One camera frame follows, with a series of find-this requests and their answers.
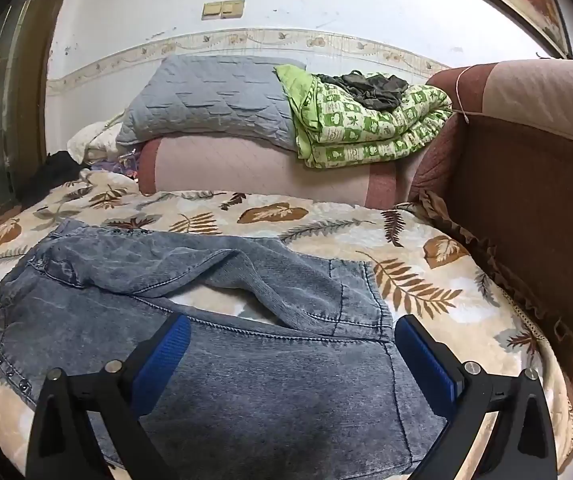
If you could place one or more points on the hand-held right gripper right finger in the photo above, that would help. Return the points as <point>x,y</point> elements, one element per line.
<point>426,360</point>

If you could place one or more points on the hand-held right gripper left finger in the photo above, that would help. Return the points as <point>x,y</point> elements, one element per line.
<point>161,360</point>

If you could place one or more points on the grey-blue denim pants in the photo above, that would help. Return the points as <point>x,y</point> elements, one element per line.
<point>266,385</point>

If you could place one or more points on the beige leaf print blanket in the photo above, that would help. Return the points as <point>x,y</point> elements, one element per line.
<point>316,220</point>

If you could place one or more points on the brown bed board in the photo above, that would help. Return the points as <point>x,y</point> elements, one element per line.
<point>541,220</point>

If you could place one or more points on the purple plastic wrapper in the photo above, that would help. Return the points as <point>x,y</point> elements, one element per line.
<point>116,164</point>

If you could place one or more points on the pink and brown bolster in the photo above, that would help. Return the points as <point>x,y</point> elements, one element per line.
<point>241,165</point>

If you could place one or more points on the black cloth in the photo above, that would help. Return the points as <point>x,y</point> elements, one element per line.
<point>54,172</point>

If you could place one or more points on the white cloth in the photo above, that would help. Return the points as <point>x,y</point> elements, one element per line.
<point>94,140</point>

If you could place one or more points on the green printed folded quilt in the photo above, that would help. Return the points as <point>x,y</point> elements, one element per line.
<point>366,125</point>

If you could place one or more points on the grey quilted pillow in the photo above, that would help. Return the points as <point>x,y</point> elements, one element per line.
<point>206,100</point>

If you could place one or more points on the dark olive garment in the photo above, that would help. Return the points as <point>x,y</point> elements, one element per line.
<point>366,90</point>

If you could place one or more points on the pink brown quilted cover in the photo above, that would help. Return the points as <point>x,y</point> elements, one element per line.
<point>531,95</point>

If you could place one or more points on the beige wall switch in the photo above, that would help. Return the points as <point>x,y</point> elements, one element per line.
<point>233,8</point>
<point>212,10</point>

